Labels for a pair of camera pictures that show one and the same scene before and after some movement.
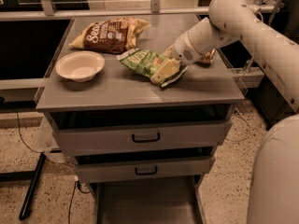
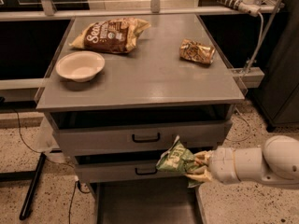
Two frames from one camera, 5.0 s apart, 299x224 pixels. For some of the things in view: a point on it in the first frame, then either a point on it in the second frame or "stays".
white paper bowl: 79,65 stays
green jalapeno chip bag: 145,63 → 178,159
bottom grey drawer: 151,201 stays
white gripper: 183,51 → 221,165
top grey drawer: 114,131 stays
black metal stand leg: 33,188 stays
